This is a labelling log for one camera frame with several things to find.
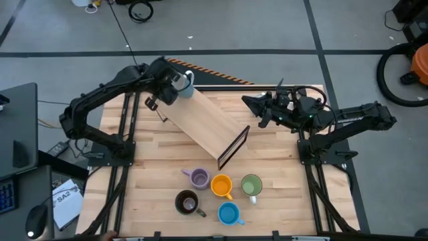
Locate black floor case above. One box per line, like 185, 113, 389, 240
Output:
115, 0, 163, 5

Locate black equipment stack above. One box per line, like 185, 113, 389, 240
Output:
391, 0, 428, 44

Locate black metal beam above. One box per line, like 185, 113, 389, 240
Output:
37, 149, 90, 181

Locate yellow mug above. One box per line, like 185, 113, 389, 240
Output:
210, 173, 234, 202

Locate black cable coil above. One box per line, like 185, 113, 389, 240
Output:
128, 1, 154, 24

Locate dark grey desk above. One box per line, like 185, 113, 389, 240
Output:
0, 82, 54, 241

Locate black ramp orange stripes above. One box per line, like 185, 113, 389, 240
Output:
166, 58, 255, 86

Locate teal mug white handle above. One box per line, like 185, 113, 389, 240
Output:
176, 70, 196, 99

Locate black computer mouse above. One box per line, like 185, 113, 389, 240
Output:
25, 204, 49, 240

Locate dark speckled mug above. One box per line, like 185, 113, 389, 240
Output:
174, 189, 207, 218

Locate black metal table frame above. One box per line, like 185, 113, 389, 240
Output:
80, 78, 360, 241

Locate person's hand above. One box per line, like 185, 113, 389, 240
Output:
98, 230, 118, 241

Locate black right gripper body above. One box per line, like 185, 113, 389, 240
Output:
267, 86, 324, 131

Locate white cable yellow plug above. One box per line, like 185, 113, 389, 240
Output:
84, 1, 101, 14

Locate black power adapter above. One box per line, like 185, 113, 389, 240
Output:
46, 141, 70, 157

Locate thin black floor cable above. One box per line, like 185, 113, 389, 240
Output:
107, 0, 140, 66

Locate orange vacuum cleaner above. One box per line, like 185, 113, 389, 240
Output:
399, 43, 428, 86
376, 42, 428, 108

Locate purple ribbed mug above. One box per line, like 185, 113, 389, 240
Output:
181, 167, 211, 191

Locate wooden rack board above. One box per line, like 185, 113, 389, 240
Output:
156, 87, 251, 171

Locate black keyboard blue keys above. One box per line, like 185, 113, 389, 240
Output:
0, 177, 17, 215

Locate white printed booklet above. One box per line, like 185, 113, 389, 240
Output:
51, 179, 84, 232

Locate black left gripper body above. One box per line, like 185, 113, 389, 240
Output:
146, 56, 181, 105

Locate blue mug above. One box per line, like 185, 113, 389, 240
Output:
217, 202, 245, 226

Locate green mug white handle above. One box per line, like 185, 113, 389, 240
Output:
240, 173, 263, 206

